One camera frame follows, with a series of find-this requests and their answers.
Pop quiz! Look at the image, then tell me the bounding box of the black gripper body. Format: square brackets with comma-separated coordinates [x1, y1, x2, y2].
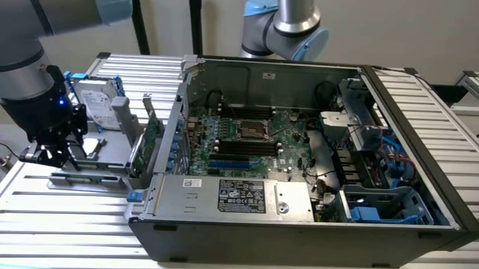
[0, 66, 76, 145]

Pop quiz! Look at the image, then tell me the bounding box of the green RAM stick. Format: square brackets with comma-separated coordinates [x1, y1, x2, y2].
[51, 173, 122, 184]

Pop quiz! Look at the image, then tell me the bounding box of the long black expansion slot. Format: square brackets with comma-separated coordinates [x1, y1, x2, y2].
[207, 153, 251, 162]

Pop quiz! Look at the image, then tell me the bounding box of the blue expansion slot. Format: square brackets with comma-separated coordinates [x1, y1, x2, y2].
[207, 160, 251, 169]

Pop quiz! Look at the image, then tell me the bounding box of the silver CPU chip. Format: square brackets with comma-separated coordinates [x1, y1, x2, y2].
[83, 137, 107, 155]

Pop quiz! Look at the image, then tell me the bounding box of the grey parts rack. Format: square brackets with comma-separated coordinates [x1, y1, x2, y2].
[46, 95, 167, 192]

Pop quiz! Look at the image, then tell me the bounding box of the blue case latch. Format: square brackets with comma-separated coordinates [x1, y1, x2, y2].
[126, 189, 146, 203]

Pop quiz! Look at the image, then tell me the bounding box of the green graphics card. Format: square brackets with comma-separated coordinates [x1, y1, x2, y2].
[127, 92, 167, 178]

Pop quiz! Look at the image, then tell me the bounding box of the silver power supply unit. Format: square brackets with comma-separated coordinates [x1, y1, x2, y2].
[142, 174, 316, 224]

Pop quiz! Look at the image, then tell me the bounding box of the black pole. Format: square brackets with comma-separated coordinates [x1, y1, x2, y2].
[132, 0, 151, 55]
[188, 0, 204, 56]

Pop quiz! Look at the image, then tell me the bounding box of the CPU socket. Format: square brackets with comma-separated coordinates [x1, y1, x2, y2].
[226, 118, 271, 141]

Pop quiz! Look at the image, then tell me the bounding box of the silver chipset heatsink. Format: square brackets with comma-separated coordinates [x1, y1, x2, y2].
[267, 170, 294, 180]

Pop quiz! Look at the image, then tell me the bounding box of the green motherboard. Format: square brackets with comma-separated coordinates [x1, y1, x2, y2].
[186, 105, 338, 202]

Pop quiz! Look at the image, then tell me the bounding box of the black open PC case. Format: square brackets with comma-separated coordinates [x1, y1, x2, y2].
[127, 54, 479, 263]

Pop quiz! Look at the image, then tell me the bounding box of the black fan shroud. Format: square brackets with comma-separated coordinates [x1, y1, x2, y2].
[331, 147, 385, 189]

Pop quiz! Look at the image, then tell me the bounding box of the metal drive cage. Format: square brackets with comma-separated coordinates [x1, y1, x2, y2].
[318, 77, 391, 136]

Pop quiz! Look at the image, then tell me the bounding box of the blue-grey disk bay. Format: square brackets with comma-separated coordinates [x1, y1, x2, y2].
[336, 183, 438, 225]

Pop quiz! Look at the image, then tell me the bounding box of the thin black cable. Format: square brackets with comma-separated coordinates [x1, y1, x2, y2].
[0, 142, 24, 165]

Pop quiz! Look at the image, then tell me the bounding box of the hard disk with blue frame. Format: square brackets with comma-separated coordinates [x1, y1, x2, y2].
[64, 71, 126, 132]

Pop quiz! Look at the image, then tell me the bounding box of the short black looped cable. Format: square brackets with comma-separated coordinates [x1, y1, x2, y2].
[206, 89, 224, 108]

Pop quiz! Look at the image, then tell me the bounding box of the black looped case cable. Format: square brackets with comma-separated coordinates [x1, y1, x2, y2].
[312, 80, 342, 109]

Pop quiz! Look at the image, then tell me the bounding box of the blue wire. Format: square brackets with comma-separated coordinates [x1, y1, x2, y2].
[375, 133, 414, 184]

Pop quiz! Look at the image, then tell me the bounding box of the red wire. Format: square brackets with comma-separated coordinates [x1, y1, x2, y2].
[377, 134, 417, 182]

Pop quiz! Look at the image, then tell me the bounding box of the black cable over table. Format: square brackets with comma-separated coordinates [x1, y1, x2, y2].
[373, 64, 435, 91]

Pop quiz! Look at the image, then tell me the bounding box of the aluminium frame rail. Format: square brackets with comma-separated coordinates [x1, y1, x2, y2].
[449, 70, 479, 116]

